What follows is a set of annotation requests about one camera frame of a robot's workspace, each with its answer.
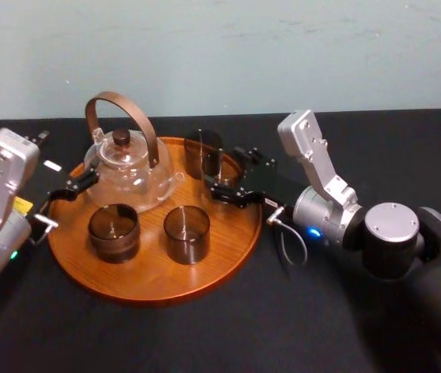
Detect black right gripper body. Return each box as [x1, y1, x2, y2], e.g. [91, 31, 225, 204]
[238, 150, 306, 220]

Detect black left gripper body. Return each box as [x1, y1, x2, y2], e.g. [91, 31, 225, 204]
[12, 153, 72, 218]

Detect glass teapot with brown handle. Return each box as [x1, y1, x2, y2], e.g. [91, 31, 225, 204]
[82, 91, 186, 214]

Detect black table cloth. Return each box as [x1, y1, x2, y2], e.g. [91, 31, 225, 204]
[0, 107, 441, 373]

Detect smoky glass cup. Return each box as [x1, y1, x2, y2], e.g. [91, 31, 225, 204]
[184, 129, 227, 183]
[88, 204, 142, 264]
[163, 205, 211, 266]

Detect round wooden tray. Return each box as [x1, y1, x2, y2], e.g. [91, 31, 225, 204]
[47, 135, 263, 309]

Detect thin gripper cable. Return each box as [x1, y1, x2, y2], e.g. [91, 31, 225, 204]
[265, 205, 309, 270]
[32, 212, 60, 247]

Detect thin right gripper cable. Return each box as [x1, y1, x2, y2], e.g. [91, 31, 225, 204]
[265, 205, 309, 270]

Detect thin left gripper cable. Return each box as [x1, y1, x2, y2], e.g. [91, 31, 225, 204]
[32, 212, 60, 247]

